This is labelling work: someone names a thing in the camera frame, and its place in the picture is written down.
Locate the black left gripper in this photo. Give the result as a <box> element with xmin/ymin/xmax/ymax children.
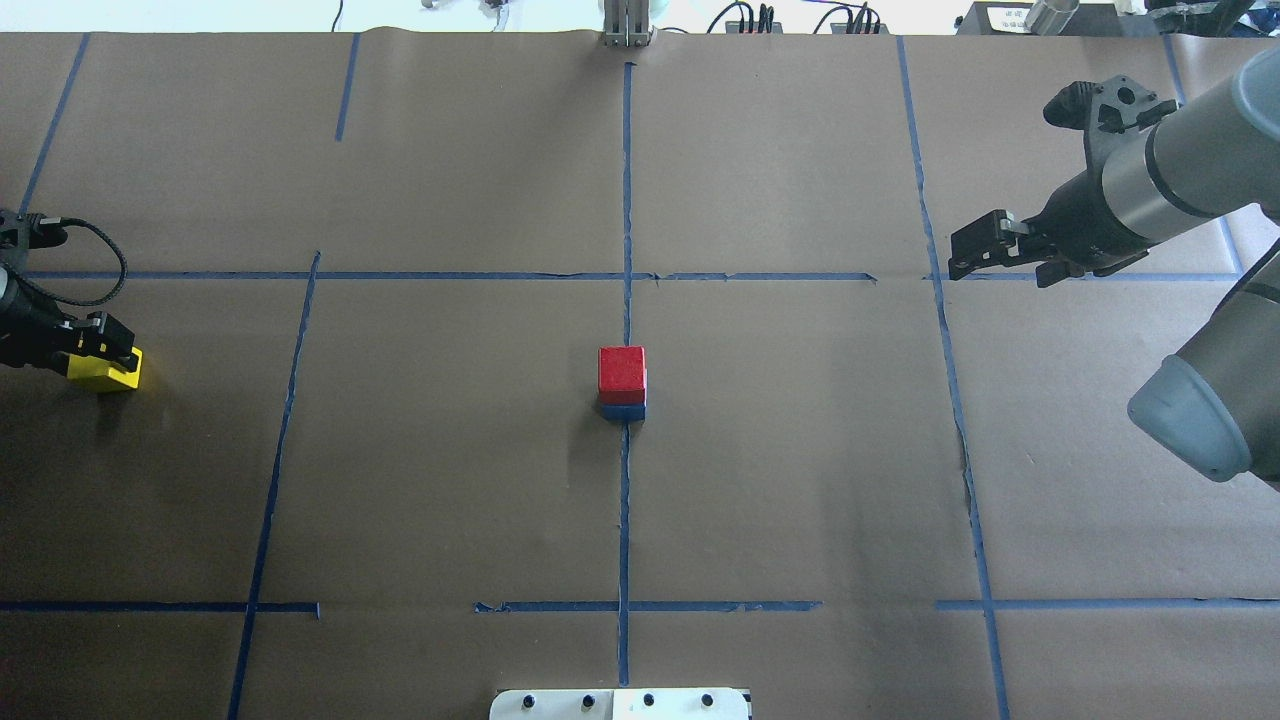
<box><xmin>1</xmin><ymin>210</ymin><xmax>141</xmax><ymax>372</ymax></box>

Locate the red cube block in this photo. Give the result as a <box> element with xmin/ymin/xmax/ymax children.
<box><xmin>596</xmin><ymin>345</ymin><xmax>648</xmax><ymax>406</ymax></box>

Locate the black power strip left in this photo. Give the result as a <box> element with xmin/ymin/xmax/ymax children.
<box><xmin>705</xmin><ymin>1</ymin><xmax>783</xmax><ymax>35</ymax></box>

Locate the black power strip right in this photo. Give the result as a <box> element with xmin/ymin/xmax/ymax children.
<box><xmin>812</xmin><ymin>1</ymin><xmax>890</xmax><ymax>36</ymax></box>

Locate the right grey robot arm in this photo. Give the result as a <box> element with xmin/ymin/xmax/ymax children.
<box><xmin>946</xmin><ymin>47</ymin><xmax>1279</xmax><ymax>486</ymax></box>

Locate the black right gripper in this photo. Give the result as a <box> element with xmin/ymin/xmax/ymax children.
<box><xmin>947</xmin><ymin>76</ymin><xmax>1179</xmax><ymax>290</ymax></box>

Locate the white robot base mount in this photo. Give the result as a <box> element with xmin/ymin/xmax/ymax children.
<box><xmin>488</xmin><ymin>687</ymin><xmax>753</xmax><ymax>719</ymax></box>

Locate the black box with label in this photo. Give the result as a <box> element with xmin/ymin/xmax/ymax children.
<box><xmin>954</xmin><ymin>1</ymin><xmax>1161</xmax><ymax>38</ymax></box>

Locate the blue cube block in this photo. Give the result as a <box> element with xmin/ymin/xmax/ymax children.
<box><xmin>596</xmin><ymin>401</ymin><xmax>646</xmax><ymax>424</ymax></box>

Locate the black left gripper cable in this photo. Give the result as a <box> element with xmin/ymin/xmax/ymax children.
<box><xmin>20</xmin><ymin>215</ymin><xmax>129</xmax><ymax>307</ymax></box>

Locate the yellow cube block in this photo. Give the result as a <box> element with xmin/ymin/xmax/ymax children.
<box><xmin>65</xmin><ymin>347</ymin><xmax>145</xmax><ymax>395</ymax></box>

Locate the black power strip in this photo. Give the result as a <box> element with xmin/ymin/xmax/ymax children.
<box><xmin>812</xmin><ymin>1</ymin><xmax>890</xmax><ymax>36</ymax></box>
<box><xmin>705</xmin><ymin>1</ymin><xmax>783</xmax><ymax>35</ymax></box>

